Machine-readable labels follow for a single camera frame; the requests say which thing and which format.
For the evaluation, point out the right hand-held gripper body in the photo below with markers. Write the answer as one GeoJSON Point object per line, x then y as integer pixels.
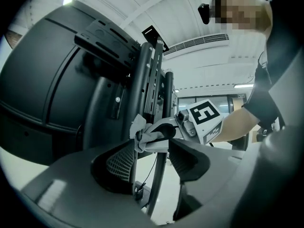
{"type": "Point", "coordinates": [204, 114]}

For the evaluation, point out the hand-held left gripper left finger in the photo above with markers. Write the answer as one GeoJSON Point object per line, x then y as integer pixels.
{"type": "Point", "coordinates": [78, 174]}

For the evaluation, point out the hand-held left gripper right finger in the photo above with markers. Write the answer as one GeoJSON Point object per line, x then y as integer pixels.
{"type": "Point", "coordinates": [221, 174]}

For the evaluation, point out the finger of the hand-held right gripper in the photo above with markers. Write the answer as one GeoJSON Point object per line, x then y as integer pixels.
{"type": "Point", "coordinates": [166, 121]}
{"type": "Point", "coordinates": [156, 146]}

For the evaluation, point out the grey cloth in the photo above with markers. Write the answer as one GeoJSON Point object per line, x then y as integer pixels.
{"type": "Point", "coordinates": [140, 127]}

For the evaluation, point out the person's right forearm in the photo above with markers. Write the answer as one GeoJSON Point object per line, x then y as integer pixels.
{"type": "Point", "coordinates": [235, 125]}

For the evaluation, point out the black t-shirt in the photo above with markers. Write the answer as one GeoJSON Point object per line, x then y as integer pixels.
{"type": "Point", "coordinates": [260, 96]}

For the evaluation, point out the long white ceiling vent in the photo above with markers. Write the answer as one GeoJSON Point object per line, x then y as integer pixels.
{"type": "Point", "coordinates": [197, 43]}

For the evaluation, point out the black television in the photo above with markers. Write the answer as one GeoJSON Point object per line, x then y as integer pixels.
{"type": "Point", "coordinates": [35, 79]}

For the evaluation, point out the person's head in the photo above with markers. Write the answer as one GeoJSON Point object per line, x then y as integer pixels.
{"type": "Point", "coordinates": [240, 11]}

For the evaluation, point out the black head camera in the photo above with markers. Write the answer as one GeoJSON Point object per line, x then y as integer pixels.
{"type": "Point", "coordinates": [204, 12]}

